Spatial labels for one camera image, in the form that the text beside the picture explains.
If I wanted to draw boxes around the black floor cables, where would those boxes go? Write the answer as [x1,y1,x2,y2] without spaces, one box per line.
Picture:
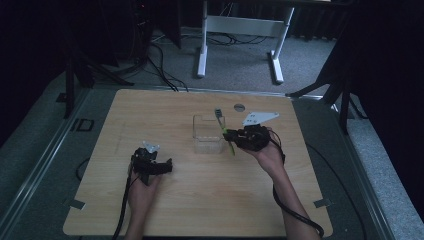
[145,42,190,93]

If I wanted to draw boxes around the person's right hand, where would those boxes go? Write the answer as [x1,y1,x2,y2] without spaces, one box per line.
[244,127,286,178]

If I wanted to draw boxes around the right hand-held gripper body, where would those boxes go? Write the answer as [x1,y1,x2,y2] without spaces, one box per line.
[234,111,281,152]

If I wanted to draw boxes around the white desk frame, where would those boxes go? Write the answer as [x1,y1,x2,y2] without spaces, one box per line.
[196,0,296,85]

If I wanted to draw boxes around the thin black cable loop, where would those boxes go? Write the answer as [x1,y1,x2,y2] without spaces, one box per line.
[75,156,91,182]

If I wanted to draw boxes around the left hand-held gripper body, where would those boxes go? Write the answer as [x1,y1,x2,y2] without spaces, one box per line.
[131,140,161,186]

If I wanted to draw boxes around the green toothbrush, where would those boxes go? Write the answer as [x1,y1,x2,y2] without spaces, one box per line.
[213,107,237,157]

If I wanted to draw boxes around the black cables under desk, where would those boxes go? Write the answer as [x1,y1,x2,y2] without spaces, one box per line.
[205,32,269,47]

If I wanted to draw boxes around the clear plastic container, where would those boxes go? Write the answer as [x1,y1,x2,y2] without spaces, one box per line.
[192,114,227,155]

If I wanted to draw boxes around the person's left hand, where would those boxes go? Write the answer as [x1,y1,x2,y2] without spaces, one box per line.
[127,166,165,216]

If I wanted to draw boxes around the dark equipment tower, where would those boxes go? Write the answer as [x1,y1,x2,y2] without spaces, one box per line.
[129,0,155,65]

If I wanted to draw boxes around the black metal stand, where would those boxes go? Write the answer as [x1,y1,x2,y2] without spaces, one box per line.
[62,49,135,120]
[285,49,368,135]

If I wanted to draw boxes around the black tape floor marking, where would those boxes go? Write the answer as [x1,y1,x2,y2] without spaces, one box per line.
[70,117,95,133]

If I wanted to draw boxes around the metal floor rail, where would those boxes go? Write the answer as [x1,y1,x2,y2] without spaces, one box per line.
[331,102,398,240]
[0,87,92,232]

